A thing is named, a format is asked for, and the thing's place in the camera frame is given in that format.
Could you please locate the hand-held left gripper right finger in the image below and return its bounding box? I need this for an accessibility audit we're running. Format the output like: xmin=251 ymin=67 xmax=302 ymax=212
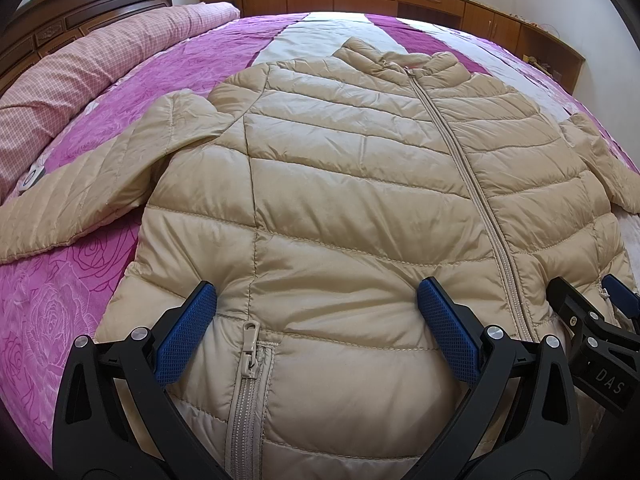
xmin=417 ymin=276 xmax=584 ymax=480

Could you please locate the beige puffer jacket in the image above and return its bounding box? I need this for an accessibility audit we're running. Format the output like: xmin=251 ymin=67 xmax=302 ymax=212
xmin=0 ymin=36 xmax=640 ymax=480

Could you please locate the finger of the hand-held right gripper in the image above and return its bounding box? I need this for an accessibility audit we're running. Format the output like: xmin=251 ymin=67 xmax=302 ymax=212
xmin=601 ymin=273 xmax=640 ymax=322
xmin=547 ymin=276 xmax=640 ymax=387

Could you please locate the pink checked rolled quilt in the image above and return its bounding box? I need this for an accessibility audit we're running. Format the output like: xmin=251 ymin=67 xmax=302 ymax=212
xmin=0 ymin=1 xmax=241 ymax=201

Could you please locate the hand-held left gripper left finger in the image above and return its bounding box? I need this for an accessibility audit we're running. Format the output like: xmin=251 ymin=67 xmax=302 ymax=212
xmin=51 ymin=280 xmax=219 ymax=480

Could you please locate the purple floral striped bedspread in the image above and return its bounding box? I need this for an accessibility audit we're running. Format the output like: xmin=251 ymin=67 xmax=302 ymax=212
xmin=0 ymin=10 xmax=640 ymax=466

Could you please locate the dark wooden headboard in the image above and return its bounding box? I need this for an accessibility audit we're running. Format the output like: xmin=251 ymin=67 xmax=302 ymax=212
xmin=0 ymin=0 xmax=174 ymax=96

